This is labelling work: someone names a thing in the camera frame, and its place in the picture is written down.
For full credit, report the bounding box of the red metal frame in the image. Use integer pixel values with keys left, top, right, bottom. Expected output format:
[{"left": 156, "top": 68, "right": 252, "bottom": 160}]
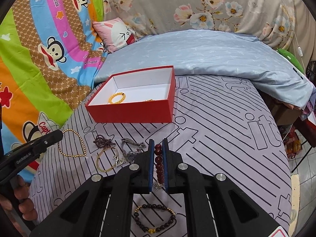
[{"left": 294, "top": 114, "right": 316, "bottom": 173}]

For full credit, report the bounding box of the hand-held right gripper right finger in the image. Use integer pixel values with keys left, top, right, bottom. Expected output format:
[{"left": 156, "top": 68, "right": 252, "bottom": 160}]
[{"left": 162, "top": 138, "right": 282, "bottom": 237}]

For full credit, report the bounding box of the red cardboard box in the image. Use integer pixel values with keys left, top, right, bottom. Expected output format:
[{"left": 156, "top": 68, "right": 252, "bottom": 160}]
[{"left": 85, "top": 65, "right": 176, "bottom": 124}]

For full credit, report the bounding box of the brown bead bracelet gold charm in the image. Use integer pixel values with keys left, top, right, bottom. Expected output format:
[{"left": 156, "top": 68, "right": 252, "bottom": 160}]
[{"left": 134, "top": 203, "right": 176, "bottom": 233}]

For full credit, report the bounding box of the light blue quilt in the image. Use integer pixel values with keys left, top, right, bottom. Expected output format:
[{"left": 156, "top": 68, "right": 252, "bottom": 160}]
[{"left": 94, "top": 29, "right": 316, "bottom": 110}]

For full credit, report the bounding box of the dark red bead bracelet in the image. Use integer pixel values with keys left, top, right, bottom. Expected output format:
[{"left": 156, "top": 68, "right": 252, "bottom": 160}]
[{"left": 151, "top": 143, "right": 165, "bottom": 191}]

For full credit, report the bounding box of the white cable with switch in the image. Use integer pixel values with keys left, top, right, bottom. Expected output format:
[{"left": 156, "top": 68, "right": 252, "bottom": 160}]
[{"left": 272, "top": 0, "right": 307, "bottom": 72}]

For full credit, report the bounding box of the brown cardboard box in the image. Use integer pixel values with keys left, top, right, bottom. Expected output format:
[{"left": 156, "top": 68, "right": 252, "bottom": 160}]
[{"left": 262, "top": 89, "right": 303, "bottom": 126}]

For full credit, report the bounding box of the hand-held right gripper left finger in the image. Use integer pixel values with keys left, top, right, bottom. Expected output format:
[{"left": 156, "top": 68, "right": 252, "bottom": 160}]
[{"left": 29, "top": 138, "right": 155, "bottom": 237}]

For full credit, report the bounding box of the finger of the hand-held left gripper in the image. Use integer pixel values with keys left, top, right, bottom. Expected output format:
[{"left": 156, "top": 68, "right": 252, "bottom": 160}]
[{"left": 32, "top": 130, "right": 64, "bottom": 154}]

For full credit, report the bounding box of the silver wrist watch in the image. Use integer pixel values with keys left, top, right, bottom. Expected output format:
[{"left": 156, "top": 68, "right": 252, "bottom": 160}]
[{"left": 120, "top": 138, "right": 147, "bottom": 163}]

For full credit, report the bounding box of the gold chain bracelet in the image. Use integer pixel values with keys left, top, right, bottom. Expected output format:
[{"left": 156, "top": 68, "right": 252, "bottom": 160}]
[{"left": 96, "top": 148, "right": 119, "bottom": 173}]

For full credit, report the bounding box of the grey floral sheet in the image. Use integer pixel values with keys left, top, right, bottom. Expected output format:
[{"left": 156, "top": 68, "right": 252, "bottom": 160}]
[{"left": 102, "top": 0, "right": 297, "bottom": 52}]

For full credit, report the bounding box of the purple bead chain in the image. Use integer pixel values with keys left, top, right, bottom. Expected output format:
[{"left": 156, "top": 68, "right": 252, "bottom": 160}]
[{"left": 93, "top": 134, "right": 116, "bottom": 149}]

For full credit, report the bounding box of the pink rabbit pillow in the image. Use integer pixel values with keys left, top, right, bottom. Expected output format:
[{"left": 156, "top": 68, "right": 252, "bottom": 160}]
[{"left": 92, "top": 18, "right": 137, "bottom": 53}]

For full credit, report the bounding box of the yellow bead bracelet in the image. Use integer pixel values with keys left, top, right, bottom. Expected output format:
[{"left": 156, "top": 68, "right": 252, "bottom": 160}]
[{"left": 108, "top": 92, "right": 125, "bottom": 104}]

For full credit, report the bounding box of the colourful monkey print blanket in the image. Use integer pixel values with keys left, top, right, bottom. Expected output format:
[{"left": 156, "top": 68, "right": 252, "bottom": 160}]
[{"left": 0, "top": 0, "right": 109, "bottom": 178}]

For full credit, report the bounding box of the green cushion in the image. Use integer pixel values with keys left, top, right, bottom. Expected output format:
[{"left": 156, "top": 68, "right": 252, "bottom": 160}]
[{"left": 276, "top": 48, "right": 305, "bottom": 76}]

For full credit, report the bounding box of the beige curtain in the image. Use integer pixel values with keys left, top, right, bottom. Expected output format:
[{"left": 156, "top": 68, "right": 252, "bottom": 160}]
[{"left": 289, "top": 0, "right": 316, "bottom": 62}]

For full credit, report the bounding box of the person's left hand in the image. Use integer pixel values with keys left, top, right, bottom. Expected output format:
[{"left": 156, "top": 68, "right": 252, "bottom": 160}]
[{"left": 0, "top": 175, "right": 38, "bottom": 224}]

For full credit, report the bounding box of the grey striped bedsheet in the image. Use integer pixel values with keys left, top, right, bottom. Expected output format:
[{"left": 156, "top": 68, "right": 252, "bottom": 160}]
[{"left": 28, "top": 74, "right": 293, "bottom": 237}]

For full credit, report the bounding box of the silver chain with charm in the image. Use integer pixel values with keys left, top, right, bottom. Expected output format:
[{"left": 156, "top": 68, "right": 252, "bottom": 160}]
[{"left": 113, "top": 154, "right": 124, "bottom": 169}]

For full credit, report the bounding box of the gold bead necklace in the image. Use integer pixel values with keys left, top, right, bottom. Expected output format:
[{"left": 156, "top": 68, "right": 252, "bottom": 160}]
[{"left": 58, "top": 129, "right": 87, "bottom": 158}]

